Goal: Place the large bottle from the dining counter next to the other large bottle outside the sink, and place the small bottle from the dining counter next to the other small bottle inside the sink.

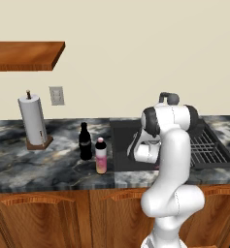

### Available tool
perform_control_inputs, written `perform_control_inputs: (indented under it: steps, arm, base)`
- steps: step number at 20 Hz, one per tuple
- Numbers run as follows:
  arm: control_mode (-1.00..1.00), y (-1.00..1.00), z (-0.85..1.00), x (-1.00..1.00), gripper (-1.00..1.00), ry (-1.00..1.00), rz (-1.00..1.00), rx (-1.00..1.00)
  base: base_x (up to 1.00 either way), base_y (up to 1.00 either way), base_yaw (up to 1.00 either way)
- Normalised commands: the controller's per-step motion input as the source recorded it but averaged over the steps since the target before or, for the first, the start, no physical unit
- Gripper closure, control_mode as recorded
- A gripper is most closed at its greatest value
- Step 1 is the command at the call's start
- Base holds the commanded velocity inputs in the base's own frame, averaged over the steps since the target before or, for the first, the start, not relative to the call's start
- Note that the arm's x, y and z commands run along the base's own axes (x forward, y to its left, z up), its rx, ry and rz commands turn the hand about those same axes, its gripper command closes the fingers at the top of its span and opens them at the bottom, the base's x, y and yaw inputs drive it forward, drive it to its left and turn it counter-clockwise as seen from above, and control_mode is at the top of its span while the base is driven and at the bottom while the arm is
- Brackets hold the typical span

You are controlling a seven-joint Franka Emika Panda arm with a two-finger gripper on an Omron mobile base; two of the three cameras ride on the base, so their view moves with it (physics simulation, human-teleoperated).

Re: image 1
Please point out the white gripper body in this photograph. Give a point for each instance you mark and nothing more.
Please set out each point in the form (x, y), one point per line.
(147, 153)

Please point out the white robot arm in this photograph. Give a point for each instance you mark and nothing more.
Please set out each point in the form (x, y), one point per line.
(171, 180)

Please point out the dark grey sink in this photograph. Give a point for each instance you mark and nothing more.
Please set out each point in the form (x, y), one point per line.
(123, 145)

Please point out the pink bottle with black band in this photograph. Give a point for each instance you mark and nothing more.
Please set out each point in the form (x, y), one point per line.
(101, 158)

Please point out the black large bottle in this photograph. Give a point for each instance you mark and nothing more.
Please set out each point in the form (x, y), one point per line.
(85, 145)

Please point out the dark grey tap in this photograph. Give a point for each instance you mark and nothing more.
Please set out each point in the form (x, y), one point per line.
(170, 97)

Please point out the wooden cupboard door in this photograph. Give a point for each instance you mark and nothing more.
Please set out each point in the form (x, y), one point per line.
(119, 223)
(216, 219)
(39, 226)

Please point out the wooden paper towel holder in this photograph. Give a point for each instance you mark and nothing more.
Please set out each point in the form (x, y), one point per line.
(43, 144)

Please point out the white paper towel roll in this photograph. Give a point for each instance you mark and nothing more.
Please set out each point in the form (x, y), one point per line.
(32, 119)

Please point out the grey wall switch plate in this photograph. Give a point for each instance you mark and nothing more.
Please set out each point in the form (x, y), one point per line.
(57, 96)

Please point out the wooden wall shelf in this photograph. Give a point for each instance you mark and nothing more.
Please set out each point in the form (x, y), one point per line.
(22, 55)

